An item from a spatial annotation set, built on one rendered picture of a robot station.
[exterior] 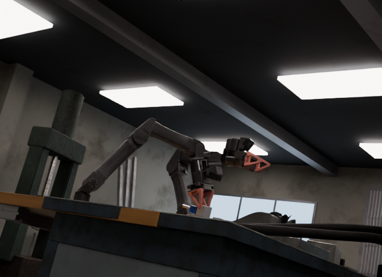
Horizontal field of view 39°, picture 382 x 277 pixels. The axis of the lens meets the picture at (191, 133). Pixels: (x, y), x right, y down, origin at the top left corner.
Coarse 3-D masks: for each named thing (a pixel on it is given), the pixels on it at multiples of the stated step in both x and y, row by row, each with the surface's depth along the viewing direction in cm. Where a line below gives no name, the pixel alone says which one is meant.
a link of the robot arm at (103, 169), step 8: (128, 136) 219; (128, 144) 214; (136, 144) 215; (120, 152) 213; (128, 152) 214; (112, 160) 211; (120, 160) 212; (104, 168) 209; (112, 168) 210; (88, 176) 206; (96, 176) 207; (104, 176) 208
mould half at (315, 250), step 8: (200, 216) 209; (248, 216) 196; (256, 216) 194; (264, 216) 192; (272, 216) 192; (280, 240) 185; (288, 240) 184; (296, 240) 182; (304, 248) 184; (312, 248) 188; (320, 248) 193; (320, 256) 194; (328, 256) 199
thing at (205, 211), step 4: (188, 208) 223; (192, 208) 220; (196, 208) 218; (204, 208) 216; (208, 208) 217; (192, 212) 219; (196, 212) 218; (200, 212) 216; (204, 212) 216; (208, 212) 218; (204, 216) 216; (208, 216) 218
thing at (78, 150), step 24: (72, 96) 712; (72, 120) 709; (48, 144) 669; (72, 144) 711; (24, 168) 668; (48, 168) 700; (72, 168) 722; (24, 192) 655; (0, 240) 644; (0, 264) 642; (24, 264) 634
